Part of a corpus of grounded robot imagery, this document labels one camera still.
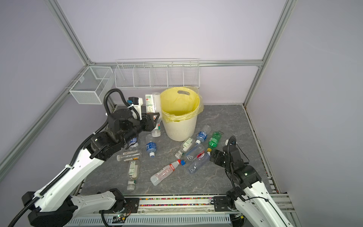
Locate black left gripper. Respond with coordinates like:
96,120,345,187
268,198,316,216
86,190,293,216
120,112,159,146

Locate clear bottle white Ganten cap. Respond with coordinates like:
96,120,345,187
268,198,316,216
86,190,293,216
188,151,210,174

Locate tall bottle red green label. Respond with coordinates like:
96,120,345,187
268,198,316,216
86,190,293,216
145,92,162,137

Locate clear bottle red label blue cap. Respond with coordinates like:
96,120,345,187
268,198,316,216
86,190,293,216
179,144,205,166

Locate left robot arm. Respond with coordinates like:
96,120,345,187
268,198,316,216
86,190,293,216
9,89,160,227

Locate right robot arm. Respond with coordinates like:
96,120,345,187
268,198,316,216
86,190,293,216
210,144,293,227

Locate yellow bin liner bag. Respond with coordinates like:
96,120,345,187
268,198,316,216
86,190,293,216
160,87,204,123

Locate cream plastic waste bin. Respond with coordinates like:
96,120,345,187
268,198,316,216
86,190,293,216
160,87,201,142

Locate green Sprite bottle yellow cap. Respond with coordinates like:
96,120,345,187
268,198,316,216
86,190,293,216
207,131,223,152

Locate small bottle blue cap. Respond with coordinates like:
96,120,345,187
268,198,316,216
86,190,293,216
125,137,139,150

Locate Pocari bottle blue label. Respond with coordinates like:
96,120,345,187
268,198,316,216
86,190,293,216
146,133,157,158

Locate clear bottle blue label white cap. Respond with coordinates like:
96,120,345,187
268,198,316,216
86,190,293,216
196,125,211,144

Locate clear bottle green white label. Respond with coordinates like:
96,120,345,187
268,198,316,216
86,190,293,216
175,137,195,159

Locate small clear bottle lying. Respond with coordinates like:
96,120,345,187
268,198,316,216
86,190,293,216
116,150,142,162

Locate clear bottle green label front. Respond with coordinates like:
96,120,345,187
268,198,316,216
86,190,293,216
127,160,140,191

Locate white mesh box basket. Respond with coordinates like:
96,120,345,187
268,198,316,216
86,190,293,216
70,66,115,105

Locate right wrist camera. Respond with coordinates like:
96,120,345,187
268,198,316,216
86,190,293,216
225,136,236,147

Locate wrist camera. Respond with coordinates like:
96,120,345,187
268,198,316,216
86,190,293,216
225,136,236,147
128,97,143,121

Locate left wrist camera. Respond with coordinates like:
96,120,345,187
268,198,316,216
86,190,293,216
128,97,143,121

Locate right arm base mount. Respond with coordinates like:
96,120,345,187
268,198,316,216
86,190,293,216
210,195,237,212

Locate white wire shelf basket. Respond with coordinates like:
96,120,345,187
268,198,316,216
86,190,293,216
114,58,200,89

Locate aluminium front rail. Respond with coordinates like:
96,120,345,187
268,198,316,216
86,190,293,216
52,193,296,218

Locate white vented cable duct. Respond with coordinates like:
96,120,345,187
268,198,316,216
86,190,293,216
66,214,232,227

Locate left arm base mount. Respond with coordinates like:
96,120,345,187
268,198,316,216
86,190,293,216
103,197,140,214

